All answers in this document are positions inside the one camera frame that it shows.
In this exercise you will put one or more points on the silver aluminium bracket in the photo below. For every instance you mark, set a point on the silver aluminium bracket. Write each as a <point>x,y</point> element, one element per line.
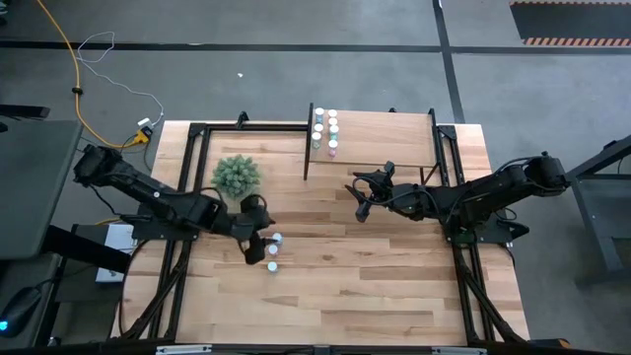
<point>182,349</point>
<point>458,351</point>

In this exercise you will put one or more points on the black computer mouse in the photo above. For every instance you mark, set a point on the black computer mouse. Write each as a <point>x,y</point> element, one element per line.
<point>20,310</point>

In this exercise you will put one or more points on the wooden shelf with black legs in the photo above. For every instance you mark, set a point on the wooden shelf with black legs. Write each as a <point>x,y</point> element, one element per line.
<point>384,140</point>

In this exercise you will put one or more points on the black desk leg bar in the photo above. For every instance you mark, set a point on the black desk leg bar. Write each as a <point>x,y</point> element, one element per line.
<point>84,249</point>

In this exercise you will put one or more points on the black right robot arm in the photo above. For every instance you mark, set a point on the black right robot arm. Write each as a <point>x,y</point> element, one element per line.
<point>493,192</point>

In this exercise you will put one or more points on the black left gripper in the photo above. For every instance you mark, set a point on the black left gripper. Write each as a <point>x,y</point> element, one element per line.
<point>246,227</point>

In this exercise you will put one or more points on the blue pill bottle white cap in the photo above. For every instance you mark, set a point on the blue pill bottle white cap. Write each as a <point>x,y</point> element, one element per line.
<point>319,112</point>
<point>278,238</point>
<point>332,121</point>

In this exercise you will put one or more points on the orange pill bottle white cap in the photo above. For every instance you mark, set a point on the orange pill bottle white cap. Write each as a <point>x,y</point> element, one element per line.
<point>318,127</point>
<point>332,113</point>

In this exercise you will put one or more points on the white charger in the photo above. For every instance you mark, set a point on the white charger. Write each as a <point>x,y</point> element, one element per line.
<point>144,121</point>

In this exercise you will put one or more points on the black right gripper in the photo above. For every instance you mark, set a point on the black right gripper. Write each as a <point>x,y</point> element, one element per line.
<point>387,197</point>

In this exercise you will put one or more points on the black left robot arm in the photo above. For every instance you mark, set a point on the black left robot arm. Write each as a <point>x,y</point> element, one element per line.
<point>162,197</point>

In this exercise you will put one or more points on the black desk frame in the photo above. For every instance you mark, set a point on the black desk frame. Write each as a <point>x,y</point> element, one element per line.
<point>591,163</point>

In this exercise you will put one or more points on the pink pill bottle white cap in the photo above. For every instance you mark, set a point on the pink pill bottle white cap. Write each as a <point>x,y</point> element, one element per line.
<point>272,250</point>
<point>332,144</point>

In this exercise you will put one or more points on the black mat with hazard stripes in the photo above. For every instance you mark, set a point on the black mat with hazard stripes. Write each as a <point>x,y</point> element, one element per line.
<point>572,22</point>

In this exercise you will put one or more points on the green succulent in white pot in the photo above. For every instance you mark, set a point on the green succulent in white pot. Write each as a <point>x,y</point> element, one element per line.
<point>236,175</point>

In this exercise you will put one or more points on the yellow power plug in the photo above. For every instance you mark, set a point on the yellow power plug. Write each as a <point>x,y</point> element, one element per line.
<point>143,135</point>

